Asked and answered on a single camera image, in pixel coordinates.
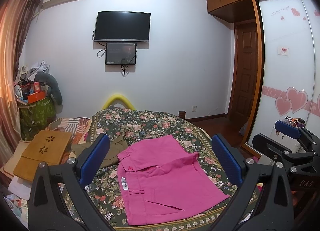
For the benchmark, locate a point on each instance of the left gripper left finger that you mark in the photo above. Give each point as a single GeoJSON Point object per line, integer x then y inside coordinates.
{"type": "Point", "coordinates": [46, 207]}

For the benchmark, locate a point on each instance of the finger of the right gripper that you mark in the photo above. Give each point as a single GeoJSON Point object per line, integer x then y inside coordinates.
{"type": "Point", "coordinates": [267, 146]}
{"type": "Point", "coordinates": [287, 129]}

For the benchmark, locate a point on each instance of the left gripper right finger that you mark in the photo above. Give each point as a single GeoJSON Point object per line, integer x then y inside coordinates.
{"type": "Point", "coordinates": [274, 208]}

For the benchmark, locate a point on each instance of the pink pants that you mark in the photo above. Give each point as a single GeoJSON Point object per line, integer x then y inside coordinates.
{"type": "Point", "coordinates": [161, 182]}

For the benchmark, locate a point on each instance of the wooden lap desk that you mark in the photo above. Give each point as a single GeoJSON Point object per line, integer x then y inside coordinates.
{"type": "Point", "coordinates": [46, 146]}

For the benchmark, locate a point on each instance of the brown wooden door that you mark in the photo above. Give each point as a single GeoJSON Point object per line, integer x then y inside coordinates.
{"type": "Point", "coordinates": [245, 72]}

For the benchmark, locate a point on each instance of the striped blanket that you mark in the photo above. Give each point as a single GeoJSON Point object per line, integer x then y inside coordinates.
{"type": "Point", "coordinates": [78, 127]}

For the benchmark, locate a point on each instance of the orange red box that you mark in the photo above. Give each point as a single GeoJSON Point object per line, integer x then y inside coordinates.
{"type": "Point", "coordinates": [37, 96]}

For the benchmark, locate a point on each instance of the floral green bedspread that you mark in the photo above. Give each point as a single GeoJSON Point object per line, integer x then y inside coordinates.
{"type": "Point", "coordinates": [125, 126]}

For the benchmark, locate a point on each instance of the wooden wardrobe with sliding doors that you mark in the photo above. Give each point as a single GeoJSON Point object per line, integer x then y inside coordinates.
{"type": "Point", "coordinates": [287, 86]}

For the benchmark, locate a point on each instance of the pink striped curtain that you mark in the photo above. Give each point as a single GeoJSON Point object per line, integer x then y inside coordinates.
{"type": "Point", "coordinates": [16, 18]}

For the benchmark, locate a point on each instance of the wooden bed post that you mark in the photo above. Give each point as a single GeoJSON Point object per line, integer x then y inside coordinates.
{"type": "Point", "coordinates": [181, 114]}

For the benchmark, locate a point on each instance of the yellow padded bed rail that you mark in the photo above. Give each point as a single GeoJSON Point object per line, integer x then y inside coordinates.
{"type": "Point", "coordinates": [118, 98]}

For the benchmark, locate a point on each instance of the small black wall monitor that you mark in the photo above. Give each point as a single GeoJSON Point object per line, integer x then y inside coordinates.
{"type": "Point", "coordinates": [120, 53]}

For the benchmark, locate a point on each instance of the black wall television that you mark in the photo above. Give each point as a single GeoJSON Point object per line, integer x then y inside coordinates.
{"type": "Point", "coordinates": [122, 26]}

